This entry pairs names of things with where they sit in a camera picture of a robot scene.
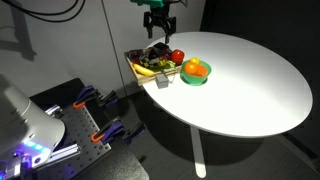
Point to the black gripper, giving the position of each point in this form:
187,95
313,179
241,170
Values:
160,18

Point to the yellow lemon toy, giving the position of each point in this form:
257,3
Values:
162,62

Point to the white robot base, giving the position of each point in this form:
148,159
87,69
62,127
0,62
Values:
23,123

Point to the red tomato toy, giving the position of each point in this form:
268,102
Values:
177,56

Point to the yellow banana toy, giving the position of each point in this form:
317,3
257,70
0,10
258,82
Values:
143,70

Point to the small yellow ball toy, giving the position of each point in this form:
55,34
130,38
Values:
195,60

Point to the wooden tray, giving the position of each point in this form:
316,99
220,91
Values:
146,79

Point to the orange block toy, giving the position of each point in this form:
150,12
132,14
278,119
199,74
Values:
202,71

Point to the black cube with letter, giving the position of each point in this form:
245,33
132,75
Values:
160,46

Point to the magenta soft cube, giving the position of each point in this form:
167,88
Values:
165,52

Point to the black checkered soft cube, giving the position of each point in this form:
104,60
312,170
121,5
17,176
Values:
146,60

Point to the purple picture card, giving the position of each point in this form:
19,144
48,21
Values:
134,55

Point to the lime green soft cube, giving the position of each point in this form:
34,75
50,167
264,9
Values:
170,65

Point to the grey cube block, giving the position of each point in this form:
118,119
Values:
162,81

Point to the green plastic bowl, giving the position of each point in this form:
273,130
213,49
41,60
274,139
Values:
195,81

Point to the black clamp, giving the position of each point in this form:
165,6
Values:
110,96

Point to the perforated metal breadboard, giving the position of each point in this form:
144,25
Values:
83,130

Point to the white table leg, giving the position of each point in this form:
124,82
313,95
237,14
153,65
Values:
199,156

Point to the aluminium extrusion rail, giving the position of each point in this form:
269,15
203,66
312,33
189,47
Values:
53,110
66,151

